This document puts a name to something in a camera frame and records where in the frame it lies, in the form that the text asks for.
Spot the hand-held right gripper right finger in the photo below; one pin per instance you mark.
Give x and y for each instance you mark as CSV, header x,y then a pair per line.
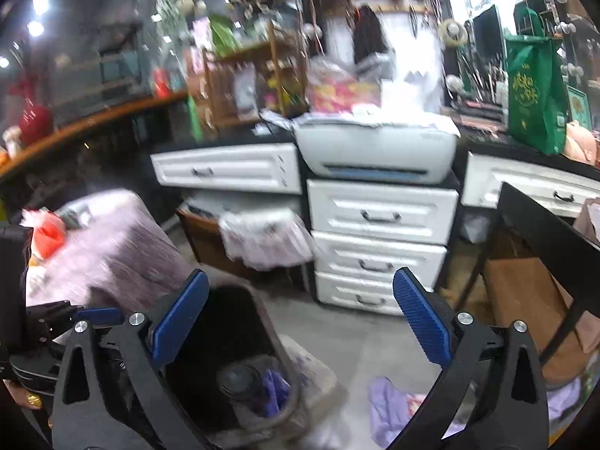
x,y
422,318

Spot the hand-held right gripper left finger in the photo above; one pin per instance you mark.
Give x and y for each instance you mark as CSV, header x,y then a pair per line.
x,y
180,318

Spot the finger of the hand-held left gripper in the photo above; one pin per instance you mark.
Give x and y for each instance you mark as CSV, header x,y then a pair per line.
x,y
98,316

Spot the dark trash bin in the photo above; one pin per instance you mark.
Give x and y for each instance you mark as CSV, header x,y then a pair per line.
x,y
225,318

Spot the person's left hand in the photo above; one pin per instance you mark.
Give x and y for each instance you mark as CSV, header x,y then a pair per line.
x,y
23,396

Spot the red-orange plastic bag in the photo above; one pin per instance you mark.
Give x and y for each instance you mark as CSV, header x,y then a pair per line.
x,y
47,239

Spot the small white drawer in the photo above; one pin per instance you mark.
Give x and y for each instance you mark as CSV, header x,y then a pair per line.
x,y
361,295

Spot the round table, purple cloth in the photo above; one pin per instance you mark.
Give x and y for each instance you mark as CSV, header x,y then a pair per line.
x,y
122,253

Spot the medium white drawer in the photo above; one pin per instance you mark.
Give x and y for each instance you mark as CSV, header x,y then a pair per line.
x,y
379,260

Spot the lilac cloth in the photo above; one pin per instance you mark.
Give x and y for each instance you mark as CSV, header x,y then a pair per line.
x,y
389,408

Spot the brown cardboard box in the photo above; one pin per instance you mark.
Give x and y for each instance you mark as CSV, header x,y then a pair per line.
x,y
525,300

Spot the pale crumpled cloth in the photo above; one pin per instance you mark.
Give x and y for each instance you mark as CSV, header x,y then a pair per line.
x,y
265,241

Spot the large white drawer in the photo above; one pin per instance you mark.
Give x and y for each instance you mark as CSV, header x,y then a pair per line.
x,y
382,211

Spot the purple crumpled cloth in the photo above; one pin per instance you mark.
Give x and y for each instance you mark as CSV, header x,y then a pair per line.
x,y
274,391

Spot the long white drawer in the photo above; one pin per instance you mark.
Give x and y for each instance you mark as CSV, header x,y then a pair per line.
x,y
515,183

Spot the red vase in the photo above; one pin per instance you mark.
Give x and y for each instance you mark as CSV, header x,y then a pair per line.
x,y
35,122

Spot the grey white printer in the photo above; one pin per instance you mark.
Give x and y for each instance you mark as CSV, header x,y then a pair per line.
x,y
375,147

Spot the orange wooden counter shelf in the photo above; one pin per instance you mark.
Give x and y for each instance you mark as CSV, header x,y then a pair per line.
x,y
93,122

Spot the green bottle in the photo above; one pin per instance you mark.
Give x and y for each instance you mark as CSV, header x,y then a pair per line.
x,y
194,119

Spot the red can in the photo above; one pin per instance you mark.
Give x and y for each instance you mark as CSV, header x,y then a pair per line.
x,y
161,83

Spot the pink plush toy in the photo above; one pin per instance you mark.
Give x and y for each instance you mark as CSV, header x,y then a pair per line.
x,y
581,143

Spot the pink snack packets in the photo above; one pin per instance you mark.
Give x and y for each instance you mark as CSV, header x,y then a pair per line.
x,y
342,93

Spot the green tote bag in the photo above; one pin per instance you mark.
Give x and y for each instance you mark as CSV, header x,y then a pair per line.
x,y
534,89

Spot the wooden shelf rack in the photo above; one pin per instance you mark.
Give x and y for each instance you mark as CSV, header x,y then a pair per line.
x,y
276,65

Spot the black monitor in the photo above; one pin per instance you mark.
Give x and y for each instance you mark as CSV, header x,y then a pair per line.
x,y
487,47

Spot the straw hat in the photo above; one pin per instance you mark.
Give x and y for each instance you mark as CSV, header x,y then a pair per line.
x,y
453,33

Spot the black hanging garment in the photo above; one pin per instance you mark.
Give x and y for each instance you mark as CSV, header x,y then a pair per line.
x,y
369,33

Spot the black frame chair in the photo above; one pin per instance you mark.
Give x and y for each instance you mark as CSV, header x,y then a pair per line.
x,y
539,225

